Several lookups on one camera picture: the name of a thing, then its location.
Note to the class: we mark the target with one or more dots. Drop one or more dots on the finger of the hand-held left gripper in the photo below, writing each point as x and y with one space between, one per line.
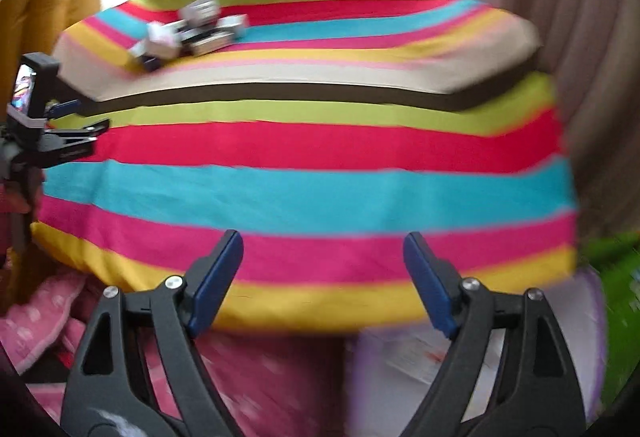
80 131

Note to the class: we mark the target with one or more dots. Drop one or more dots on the striped colourful blanket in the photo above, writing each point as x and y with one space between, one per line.
310 187

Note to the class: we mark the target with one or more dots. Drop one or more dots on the black cardboard box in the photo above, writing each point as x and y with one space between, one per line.
207 41

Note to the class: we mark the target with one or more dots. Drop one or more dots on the pink curtain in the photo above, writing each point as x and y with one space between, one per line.
560 7

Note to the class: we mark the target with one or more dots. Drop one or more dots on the grey-white cardboard box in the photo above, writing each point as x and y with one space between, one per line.
200 9

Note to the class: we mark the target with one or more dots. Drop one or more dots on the purple plastic container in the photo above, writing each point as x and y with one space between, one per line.
390 382

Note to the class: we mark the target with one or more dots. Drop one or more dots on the white printed cardboard box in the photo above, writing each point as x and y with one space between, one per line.
160 39

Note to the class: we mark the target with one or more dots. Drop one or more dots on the yellow padded cushion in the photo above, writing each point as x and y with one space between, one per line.
55 7

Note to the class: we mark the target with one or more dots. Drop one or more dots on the green cloth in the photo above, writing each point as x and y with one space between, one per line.
620 307

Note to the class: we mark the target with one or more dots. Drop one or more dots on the pink printed cloth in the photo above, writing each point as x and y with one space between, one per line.
45 317

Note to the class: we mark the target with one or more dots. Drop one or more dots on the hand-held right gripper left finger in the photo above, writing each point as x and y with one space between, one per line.
220 282

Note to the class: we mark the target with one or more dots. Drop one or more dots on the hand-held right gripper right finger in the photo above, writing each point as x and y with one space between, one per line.
430 287

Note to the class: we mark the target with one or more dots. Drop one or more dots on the small white box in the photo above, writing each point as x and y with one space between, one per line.
235 24

